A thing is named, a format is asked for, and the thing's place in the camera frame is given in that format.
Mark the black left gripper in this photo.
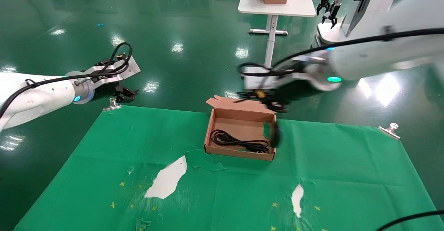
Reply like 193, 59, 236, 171
92, 83, 139, 103

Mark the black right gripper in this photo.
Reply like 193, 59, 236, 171
237, 80, 315, 114

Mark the black power cable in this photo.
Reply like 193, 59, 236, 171
210, 129, 270, 154

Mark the open brown cardboard box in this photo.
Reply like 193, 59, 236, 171
204, 95, 278, 162

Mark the metal binder clip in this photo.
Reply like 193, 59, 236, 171
378, 122, 401, 140
103, 97, 122, 112

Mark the green torn table cloth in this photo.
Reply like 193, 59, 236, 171
14, 105, 444, 231

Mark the white table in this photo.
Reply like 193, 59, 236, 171
238, 0, 317, 69

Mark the small black robot gripper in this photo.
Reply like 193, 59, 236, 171
327, 2, 342, 29
316, 0, 330, 16

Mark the white wheeled robot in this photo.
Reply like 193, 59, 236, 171
317, 0, 404, 45

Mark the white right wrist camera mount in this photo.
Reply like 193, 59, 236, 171
243, 66, 282, 90

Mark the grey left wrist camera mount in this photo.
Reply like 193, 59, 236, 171
83, 55, 141, 85

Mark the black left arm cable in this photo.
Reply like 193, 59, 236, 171
0, 42, 133, 118

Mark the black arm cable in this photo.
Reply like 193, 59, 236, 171
239, 27, 444, 78
0, 42, 133, 118

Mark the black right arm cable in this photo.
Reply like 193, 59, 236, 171
239, 27, 444, 78

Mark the loose black cable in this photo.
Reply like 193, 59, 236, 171
377, 210, 444, 231

